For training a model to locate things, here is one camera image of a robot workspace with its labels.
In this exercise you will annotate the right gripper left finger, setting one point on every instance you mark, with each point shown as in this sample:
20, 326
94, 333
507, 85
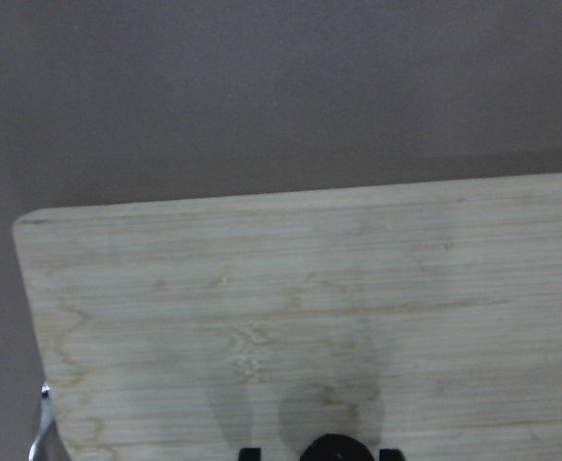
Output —
250, 454

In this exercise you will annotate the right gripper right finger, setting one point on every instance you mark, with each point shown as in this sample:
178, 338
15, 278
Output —
391, 454

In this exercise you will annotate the dark red cherry pair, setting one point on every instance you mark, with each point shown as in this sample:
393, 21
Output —
336, 447

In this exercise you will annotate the bamboo cutting board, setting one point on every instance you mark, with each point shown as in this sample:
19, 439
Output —
424, 316

